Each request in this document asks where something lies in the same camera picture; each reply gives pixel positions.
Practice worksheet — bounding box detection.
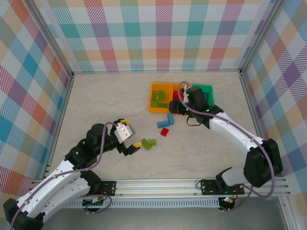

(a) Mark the green plastic bin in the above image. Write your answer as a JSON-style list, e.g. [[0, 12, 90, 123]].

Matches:
[[190, 83, 215, 106]]

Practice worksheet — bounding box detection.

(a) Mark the small controller circuit board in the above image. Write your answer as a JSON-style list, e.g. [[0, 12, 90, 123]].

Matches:
[[83, 197, 106, 209], [219, 196, 237, 207]]

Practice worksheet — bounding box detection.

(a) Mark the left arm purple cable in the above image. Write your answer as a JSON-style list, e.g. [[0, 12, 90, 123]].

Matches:
[[9, 121, 120, 230]]

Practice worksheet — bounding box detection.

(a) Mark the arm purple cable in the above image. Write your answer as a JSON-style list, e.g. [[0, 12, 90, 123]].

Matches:
[[178, 81, 276, 213], [9, 121, 120, 230]]

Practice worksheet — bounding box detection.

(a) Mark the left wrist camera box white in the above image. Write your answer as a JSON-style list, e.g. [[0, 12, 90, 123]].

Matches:
[[114, 123, 136, 144]]

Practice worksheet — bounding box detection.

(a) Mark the thin black cable loop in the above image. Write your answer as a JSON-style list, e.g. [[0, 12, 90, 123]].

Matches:
[[186, 115, 202, 127]]

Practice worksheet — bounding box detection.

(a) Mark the aluminium frame rail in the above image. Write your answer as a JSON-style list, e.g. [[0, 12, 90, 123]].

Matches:
[[71, 69, 242, 74], [43, 73, 75, 180], [239, 71, 275, 178]]

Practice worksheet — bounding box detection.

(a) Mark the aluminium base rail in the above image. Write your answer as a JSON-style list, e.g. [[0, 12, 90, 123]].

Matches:
[[31, 177, 291, 199]]

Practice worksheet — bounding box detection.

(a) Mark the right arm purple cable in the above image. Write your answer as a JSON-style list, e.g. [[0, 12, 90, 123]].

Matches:
[[178, 81, 276, 213]]

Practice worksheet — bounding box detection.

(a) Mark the white slotted cable duct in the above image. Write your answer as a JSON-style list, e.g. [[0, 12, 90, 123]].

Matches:
[[64, 200, 221, 209]]

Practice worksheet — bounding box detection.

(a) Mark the aluminium frame post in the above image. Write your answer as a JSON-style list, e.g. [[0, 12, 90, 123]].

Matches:
[[30, 0, 75, 79], [278, 196, 298, 230], [238, 0, 287, 75]]

